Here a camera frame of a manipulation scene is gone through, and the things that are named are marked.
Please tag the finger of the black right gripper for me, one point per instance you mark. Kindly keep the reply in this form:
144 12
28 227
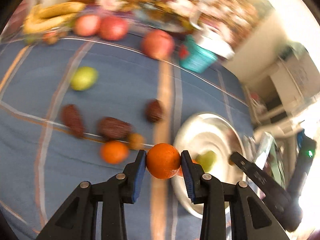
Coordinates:
265 182

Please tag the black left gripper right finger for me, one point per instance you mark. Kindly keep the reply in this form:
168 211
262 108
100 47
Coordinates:
250 218

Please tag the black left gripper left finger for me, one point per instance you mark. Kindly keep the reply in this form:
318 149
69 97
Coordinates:
76 217

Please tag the green jujube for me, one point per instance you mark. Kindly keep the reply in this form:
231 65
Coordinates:
84 78
207 160

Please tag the orange mandarin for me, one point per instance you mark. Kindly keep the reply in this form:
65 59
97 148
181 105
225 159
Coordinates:
114 152
163 161

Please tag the dried red date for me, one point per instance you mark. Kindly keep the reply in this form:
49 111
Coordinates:
71 117
113 129
154 111

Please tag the smartphone on stand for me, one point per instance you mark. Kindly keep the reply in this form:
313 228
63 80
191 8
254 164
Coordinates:
268 158

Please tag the round steel plate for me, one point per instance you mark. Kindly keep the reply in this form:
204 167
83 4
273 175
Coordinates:
209 132

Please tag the blue plaid tablecloth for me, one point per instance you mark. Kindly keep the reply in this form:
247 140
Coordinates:
42 162

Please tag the white shelf unit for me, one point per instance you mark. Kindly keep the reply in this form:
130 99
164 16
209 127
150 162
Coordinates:
285 88

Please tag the teal plastic box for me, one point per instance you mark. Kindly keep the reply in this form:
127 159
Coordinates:
193 57

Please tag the red apple right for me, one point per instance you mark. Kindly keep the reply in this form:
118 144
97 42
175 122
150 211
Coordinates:
157 44

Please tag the red apple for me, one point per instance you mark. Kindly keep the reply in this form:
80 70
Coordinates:
157 44
87 25
113 28

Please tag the red apple left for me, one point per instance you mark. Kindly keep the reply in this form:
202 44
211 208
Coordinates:
87 25

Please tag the red apple middle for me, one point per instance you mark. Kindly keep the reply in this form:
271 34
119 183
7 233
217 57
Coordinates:
113 28

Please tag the yellow banana bunch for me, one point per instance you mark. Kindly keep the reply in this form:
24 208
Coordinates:
42 19

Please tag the flower painting canvas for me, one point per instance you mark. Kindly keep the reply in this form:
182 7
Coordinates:
233 20

